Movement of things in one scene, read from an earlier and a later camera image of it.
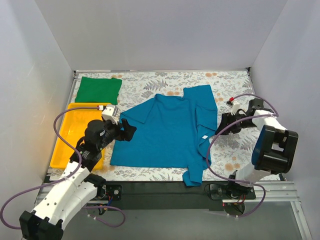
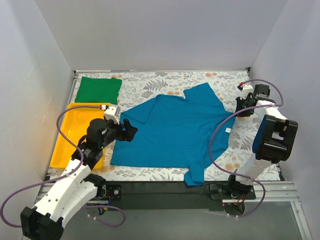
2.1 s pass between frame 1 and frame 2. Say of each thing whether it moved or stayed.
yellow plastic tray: stayed
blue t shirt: stayed
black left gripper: stayed
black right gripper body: moved
